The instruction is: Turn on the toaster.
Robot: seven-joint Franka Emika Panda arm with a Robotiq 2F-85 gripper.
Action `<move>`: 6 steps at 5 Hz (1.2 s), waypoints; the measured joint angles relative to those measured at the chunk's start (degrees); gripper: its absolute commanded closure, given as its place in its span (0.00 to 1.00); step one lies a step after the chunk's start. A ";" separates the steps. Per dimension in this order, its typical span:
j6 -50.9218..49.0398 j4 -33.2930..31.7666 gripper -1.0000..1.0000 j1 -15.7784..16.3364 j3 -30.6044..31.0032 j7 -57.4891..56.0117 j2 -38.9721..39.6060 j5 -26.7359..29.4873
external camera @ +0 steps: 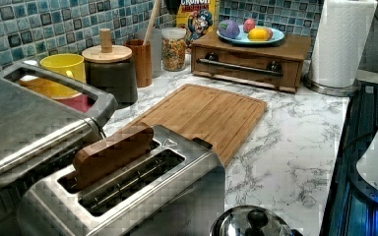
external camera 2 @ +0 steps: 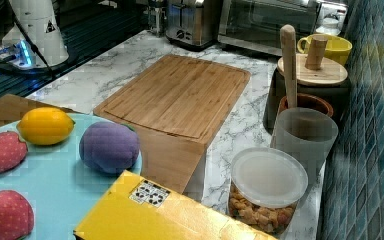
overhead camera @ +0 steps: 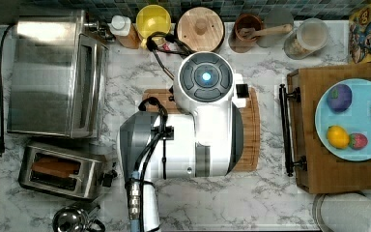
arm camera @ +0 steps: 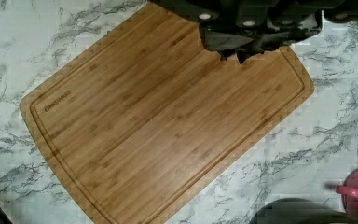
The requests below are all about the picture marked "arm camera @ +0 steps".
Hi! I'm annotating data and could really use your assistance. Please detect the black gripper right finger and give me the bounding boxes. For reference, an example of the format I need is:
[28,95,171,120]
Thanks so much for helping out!
[237,10,323,63]

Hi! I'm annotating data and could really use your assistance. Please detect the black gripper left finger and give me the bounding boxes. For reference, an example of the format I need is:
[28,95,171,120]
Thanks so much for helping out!
[199,19,263,61]

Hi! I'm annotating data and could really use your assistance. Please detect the bamboo cutting board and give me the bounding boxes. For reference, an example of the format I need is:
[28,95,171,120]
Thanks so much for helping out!
[21,4,314,224]

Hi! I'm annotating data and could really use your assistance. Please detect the dark round pan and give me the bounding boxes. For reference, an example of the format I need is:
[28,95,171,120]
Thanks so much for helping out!
[250,198,358,224]

